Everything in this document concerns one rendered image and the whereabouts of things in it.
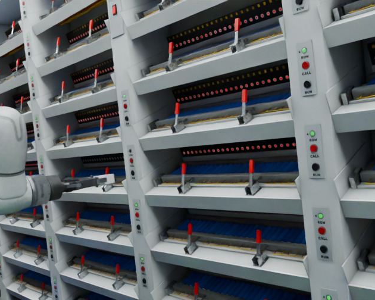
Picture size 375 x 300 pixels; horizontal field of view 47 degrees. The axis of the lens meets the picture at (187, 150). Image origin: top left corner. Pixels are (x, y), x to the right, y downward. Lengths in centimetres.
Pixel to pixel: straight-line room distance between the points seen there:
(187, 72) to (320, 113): 45
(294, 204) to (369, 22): 44
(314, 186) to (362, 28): 35
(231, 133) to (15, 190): 60
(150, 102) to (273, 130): 56
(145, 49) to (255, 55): 53
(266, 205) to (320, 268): 20
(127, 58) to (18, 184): 56
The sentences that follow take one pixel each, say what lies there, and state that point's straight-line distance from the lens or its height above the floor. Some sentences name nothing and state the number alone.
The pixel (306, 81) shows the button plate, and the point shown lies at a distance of 102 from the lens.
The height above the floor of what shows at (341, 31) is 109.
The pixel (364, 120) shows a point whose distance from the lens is 97.
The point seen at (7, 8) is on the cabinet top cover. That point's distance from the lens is 260.
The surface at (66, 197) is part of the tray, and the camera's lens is 195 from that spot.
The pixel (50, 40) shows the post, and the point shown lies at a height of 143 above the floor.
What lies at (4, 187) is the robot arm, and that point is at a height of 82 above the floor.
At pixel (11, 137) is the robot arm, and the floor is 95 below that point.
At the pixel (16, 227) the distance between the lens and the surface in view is 250.
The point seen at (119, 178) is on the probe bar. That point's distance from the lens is 168.
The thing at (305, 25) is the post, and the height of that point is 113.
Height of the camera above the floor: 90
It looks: 1 degrees down
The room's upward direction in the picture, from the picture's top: 6 degrees counter-clockwise
